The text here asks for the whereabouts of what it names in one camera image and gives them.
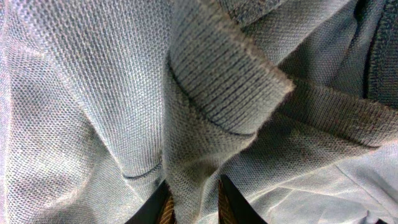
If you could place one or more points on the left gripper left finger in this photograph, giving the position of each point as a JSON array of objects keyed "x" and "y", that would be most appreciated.
[{"x": 152, "y": 209}]

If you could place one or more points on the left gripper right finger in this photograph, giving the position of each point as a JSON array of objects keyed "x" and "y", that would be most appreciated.
[{"x": 233, "y": 208}]

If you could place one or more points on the blue polo shirt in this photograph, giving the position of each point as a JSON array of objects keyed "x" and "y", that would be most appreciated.
[{"x": 295, "y": 101}]

